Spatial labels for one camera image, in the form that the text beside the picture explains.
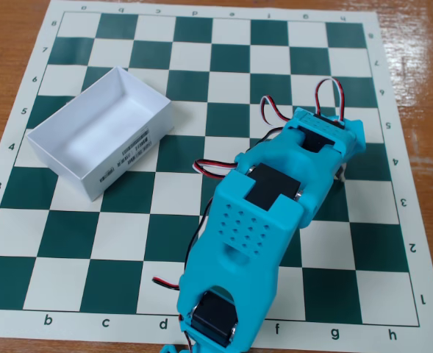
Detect white cardboard box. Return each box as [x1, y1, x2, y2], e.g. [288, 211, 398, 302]
[26, 65, 174, 202]

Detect cyan gripper body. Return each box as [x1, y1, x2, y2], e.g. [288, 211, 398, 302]
[291, 107, 351, 163]

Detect green white chessboard mat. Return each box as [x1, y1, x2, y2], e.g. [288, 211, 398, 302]
[0, 0, 432, 346]

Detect cyan gripper finger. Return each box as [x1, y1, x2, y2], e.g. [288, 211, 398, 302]
[345, 118, 367, 163]

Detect thin black cable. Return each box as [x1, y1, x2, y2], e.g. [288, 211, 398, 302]
[180, 196, 217, 282]

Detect red white black cable loop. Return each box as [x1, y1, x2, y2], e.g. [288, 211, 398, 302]
[314, 77, 346, 124]

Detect red white black cable bundle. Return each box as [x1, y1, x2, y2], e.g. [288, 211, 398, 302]
[192, 157, 240, 182]

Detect red white black wrist cable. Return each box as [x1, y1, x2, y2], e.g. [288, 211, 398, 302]
[259, 94, 295, 130]

